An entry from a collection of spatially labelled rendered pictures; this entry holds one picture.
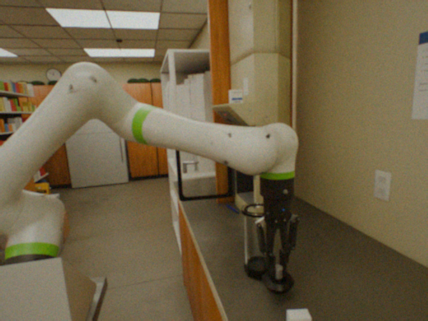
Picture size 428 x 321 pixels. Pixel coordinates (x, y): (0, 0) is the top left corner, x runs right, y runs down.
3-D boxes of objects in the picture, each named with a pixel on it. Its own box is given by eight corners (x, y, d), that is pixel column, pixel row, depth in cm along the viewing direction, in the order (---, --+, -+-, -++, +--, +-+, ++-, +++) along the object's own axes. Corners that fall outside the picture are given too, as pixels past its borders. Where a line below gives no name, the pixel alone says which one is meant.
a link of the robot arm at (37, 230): (-21, 262, 69) (-2, 197, 79) (37, 269, 81) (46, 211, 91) (14, 248, 65) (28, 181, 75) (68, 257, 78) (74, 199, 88)
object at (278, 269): (284, 275, 82) (284, 255, 81) (300, 294, 74) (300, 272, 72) (256, 280, 80) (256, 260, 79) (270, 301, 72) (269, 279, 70)
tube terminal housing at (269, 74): (274, 199, 160) (272, 65, 146) (304, 219, 130) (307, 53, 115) (234, 204, 155) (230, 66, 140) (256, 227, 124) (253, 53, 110)
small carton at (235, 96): (239, 103, 123) (239, 90, 121) (242, 102, 118) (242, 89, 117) (228, 104, 122) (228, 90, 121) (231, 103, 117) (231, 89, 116)
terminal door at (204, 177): (232, 197, 152) (230, 127, 145) (179, 201, 149) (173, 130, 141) (232, 197, 153) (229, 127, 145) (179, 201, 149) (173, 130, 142)
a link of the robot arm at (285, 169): (304, 121, 70) (265, 121, 76) (286, 124, 60) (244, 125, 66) (304, 172, 72) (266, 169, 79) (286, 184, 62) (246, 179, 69)
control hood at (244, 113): (232, 123, 146) (231, 104, 144) (255, 125, 115) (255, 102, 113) (211, 124, 143) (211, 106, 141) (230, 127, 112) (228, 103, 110)
